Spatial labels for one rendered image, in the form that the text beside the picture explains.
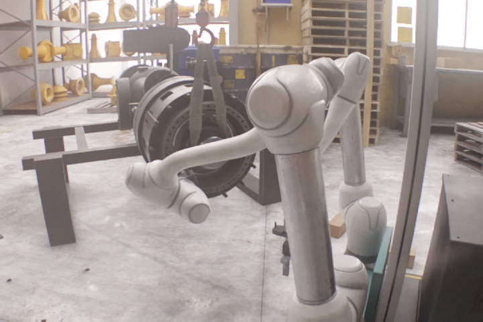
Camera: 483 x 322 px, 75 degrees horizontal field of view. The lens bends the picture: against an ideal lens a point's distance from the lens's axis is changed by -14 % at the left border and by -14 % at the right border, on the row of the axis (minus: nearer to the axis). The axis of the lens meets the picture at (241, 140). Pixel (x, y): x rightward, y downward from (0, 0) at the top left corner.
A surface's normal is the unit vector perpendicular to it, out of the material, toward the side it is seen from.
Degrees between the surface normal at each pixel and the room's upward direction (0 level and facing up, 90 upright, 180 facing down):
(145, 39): 90
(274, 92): 88
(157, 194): 112
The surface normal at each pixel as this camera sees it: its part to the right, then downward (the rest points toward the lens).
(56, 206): 0.46, 0.22
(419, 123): -0.47, 0.22
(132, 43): -0.08, 0.26
